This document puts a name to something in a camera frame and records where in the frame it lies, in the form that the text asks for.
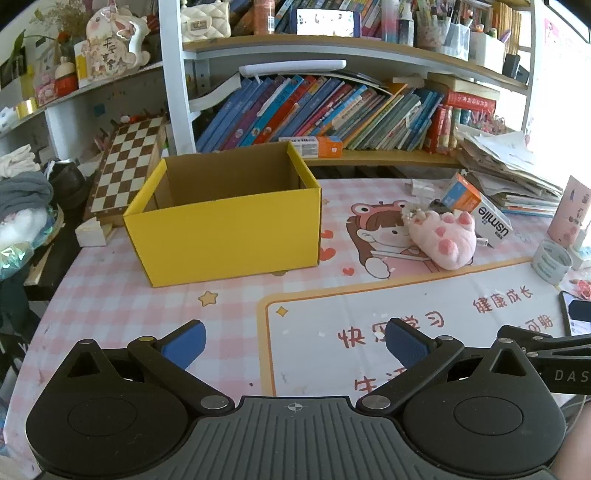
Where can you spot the white light bar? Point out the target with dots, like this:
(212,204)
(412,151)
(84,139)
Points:
(291,68)

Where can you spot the white cloth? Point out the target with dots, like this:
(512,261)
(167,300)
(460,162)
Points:
(16,161)

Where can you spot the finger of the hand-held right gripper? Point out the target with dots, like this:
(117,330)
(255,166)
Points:
(531,339)

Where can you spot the white and wood bookshelf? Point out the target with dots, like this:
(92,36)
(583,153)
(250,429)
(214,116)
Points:
(175,92)

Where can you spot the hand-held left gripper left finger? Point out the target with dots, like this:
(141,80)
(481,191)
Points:
(184,346)

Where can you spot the patterned pen cup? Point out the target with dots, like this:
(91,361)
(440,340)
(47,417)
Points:
(429,37)

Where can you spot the pile of colourful trinkets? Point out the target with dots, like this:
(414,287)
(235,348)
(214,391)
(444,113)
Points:
(480,122)

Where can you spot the smartphone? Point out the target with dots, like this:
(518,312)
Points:
(570,318)

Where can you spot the pink printed desk mat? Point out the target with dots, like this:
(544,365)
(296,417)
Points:
(369,314)

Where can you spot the red thick book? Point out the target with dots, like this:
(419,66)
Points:
(471,100)

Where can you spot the yellow cardboard box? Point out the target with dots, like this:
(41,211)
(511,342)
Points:
(221,240)

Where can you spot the iridescent bag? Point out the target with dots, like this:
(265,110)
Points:
(14,261)

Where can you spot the dark bottle with white cap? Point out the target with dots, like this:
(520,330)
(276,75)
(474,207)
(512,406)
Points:
(406,27)

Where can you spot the black rounded bag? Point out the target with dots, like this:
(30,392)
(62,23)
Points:
(67,184)

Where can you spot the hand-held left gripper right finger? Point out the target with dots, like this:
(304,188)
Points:
(406,344)

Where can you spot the row of colourful books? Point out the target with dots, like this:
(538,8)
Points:
(323,115)

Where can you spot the white storage box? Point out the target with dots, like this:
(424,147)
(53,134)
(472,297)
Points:
(487,53)

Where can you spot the grey cloth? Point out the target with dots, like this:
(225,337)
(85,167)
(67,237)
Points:
(25,194)

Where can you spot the pink and blue bottle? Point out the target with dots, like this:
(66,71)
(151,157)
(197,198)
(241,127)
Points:
(390,21)

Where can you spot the small black box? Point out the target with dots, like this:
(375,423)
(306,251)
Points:
(515,68)

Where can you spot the orange patterned tube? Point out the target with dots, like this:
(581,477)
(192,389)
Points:
(264,16)

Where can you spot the cartoon cat ornament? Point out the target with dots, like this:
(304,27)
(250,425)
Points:
(108,50)

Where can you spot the glossy blue box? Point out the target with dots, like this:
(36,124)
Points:
(328,23)

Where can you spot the clear pen holder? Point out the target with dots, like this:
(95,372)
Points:
(457,41)

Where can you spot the cream quilted handbag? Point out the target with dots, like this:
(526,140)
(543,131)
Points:
(205,23)

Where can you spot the beige thick book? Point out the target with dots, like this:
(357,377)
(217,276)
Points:
(461,84)

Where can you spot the orange and white carton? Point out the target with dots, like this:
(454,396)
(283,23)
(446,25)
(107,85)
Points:
(461,194)

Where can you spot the pink cylinder container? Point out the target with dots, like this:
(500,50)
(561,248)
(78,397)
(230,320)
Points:
(572,207)

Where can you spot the clear pearl bead pouch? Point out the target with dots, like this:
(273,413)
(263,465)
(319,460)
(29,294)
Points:
(415,216)

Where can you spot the red and white doll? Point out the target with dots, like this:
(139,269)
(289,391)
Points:
(66,78)

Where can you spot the wooden chessboard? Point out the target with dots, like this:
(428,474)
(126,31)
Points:
(124,170)

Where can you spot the white tape roll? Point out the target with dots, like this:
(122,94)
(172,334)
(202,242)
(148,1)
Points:
(542,266)

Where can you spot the white and orange toothpaste box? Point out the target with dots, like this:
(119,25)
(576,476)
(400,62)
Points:
(309,146)

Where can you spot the stack of papers and booklets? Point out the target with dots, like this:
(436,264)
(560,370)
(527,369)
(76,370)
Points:
(503,170)

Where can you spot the small white block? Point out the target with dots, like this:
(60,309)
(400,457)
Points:
(90,234)

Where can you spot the small pink box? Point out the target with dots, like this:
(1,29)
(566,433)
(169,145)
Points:
(46,92)

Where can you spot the dried flowers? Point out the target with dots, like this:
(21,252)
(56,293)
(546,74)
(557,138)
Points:
(64,18)

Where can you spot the white charger plug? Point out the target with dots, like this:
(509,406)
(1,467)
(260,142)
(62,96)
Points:
(422,187)

